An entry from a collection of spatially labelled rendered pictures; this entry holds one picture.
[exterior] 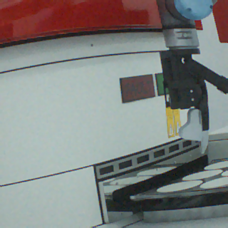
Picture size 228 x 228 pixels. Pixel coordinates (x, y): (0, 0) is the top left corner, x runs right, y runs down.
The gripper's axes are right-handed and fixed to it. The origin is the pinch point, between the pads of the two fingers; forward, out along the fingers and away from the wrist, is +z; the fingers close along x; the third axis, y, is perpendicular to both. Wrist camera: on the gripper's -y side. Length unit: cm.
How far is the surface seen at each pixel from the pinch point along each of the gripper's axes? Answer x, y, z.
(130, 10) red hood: -2.5, 11.5, -29.3
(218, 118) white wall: -351, -87, 26
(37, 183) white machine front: 16.1, 34.2, 0.6
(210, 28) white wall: -361, -96, -40
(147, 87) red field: -12.5, 9.0, -12.5
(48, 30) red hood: 17.7, 29.0, -26.0
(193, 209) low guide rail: 4.8, 3.9, 12.7
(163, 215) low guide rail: -0.3, 9.8, 13.5
